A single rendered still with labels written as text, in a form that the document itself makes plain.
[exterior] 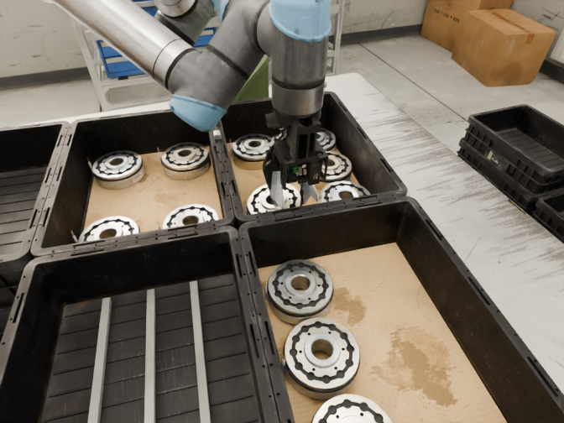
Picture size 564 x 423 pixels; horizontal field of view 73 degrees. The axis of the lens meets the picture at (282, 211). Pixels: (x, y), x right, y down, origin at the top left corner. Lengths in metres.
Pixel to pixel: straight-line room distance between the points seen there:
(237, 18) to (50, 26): 3.05
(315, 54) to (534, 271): 0.68
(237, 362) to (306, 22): 0.45
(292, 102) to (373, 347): 0.37
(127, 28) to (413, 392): 0.64
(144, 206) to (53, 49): 2.90
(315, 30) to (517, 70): 3.19
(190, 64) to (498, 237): 0.77
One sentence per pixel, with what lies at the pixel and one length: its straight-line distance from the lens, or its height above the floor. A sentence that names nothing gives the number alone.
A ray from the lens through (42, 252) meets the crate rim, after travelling 0.65.
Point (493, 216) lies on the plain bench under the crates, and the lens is 1.07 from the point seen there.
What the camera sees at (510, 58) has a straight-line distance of 3.55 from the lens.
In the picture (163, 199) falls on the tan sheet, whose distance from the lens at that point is 0.82.
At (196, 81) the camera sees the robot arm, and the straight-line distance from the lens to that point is 0.58.
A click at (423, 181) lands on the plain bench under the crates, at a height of 0.70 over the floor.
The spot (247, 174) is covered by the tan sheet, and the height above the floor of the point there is 0.83.
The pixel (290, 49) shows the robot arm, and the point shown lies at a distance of 0.51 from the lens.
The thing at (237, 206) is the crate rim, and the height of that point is 0.93.
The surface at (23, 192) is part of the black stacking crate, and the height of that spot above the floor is 0.83.
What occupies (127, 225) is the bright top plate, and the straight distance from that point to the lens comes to 0.74.
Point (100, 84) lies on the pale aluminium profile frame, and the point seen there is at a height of 0.30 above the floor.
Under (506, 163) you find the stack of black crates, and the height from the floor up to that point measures 0.52.
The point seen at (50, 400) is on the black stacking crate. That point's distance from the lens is 0.63.
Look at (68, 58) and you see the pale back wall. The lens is 3.65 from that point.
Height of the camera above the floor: 1.35
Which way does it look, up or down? 43 degrees down
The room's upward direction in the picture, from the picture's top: straight up
